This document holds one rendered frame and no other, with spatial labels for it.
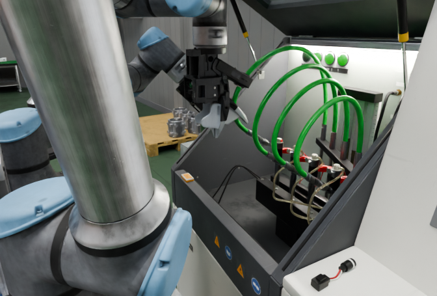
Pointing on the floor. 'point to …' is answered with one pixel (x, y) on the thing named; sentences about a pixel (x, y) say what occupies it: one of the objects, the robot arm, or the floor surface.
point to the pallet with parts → (168, 129)
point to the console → (408, 180)
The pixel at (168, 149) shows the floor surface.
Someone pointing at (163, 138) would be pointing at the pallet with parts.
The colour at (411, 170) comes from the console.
